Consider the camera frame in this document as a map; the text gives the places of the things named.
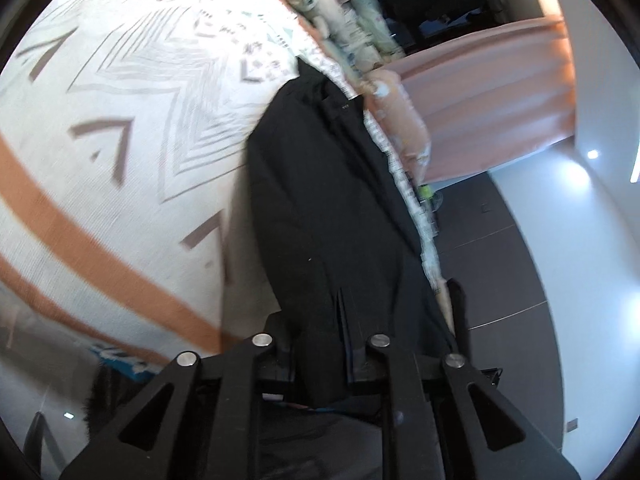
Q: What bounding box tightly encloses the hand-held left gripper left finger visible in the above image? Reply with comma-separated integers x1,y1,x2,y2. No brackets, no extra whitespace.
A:
59,312,301,480

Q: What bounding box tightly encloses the patterned bed blanket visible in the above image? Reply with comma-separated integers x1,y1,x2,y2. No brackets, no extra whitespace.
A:
0,0,451,391

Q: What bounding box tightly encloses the beige plush animal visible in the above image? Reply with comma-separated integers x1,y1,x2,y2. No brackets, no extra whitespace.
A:
272,0,361,86

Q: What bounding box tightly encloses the wide pink curtain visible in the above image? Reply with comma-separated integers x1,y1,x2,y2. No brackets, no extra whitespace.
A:
400,15,578,186

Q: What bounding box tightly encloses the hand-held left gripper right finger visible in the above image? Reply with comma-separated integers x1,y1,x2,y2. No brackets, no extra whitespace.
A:
366,333,584,480

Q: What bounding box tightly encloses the large black garment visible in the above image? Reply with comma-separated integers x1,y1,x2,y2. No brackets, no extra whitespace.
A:
245,57,471,413

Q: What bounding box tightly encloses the pale green bedding bundle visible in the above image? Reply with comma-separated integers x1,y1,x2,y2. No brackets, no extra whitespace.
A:
345,0,407,61

